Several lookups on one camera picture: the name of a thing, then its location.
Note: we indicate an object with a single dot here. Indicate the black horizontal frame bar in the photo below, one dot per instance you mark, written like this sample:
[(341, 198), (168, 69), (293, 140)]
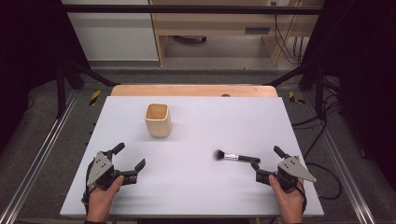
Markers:
[(186, 9)]

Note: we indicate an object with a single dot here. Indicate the wooden table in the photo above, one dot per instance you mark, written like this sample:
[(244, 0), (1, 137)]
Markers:
[(186, 90)]

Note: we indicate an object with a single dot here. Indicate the black makeup brush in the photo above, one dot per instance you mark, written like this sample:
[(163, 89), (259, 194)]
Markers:
[(241, 157)]

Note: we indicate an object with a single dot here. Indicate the person's right hand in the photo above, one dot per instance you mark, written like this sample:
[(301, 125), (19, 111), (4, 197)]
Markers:
[(291, 202)]

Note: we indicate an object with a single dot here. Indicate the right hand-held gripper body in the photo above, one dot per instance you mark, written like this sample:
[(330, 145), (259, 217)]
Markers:
[(294, 169)]

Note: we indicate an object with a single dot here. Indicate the white table mat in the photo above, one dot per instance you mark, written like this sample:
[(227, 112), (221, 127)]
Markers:
[(186, 174)]

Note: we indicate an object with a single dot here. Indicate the white cabinet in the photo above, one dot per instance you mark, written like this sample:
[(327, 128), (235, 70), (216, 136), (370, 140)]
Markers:
[(115, 37)]

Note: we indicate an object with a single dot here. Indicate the aluminium floor rail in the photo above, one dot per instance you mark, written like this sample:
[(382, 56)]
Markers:
[(342, 161), (40, 152)]

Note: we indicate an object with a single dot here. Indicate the wooden desk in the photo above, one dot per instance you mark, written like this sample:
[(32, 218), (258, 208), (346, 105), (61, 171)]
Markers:
[(211, 20)]

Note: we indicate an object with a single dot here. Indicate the black curtain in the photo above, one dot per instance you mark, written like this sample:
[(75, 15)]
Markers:
[(28, 46), (364, 77)]

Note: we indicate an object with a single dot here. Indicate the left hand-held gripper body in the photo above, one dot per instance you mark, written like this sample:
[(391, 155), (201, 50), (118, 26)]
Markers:
[(101, 169)]

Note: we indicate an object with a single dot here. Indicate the black frame strut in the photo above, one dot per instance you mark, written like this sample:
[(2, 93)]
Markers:
[(313, 76), (67, 76)]

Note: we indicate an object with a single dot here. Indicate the person's left hand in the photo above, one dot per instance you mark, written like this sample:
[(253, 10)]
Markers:
[(101, 202)]

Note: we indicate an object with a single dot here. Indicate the grey desk label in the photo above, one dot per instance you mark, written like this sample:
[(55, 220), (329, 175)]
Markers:
[(257, 30)]

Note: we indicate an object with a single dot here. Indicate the yellow black floor tape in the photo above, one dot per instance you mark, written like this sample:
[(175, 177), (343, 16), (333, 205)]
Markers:
[(95, 97), (294, 98)]

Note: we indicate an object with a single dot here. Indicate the wooden square cup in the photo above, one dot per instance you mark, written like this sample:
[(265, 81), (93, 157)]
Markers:
[(159, 126)]

